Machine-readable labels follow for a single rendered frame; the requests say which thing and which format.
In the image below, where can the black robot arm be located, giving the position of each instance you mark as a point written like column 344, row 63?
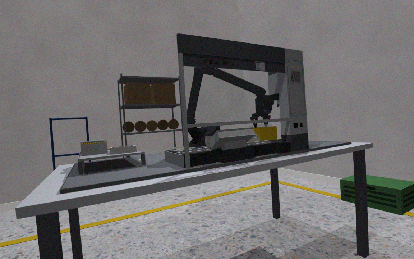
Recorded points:
column 196, row 133

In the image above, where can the grey multi-trough reservoir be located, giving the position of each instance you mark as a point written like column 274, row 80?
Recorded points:
column 254, row 139

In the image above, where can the yellow waste bin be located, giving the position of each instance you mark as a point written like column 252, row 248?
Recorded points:
column 266, row 133

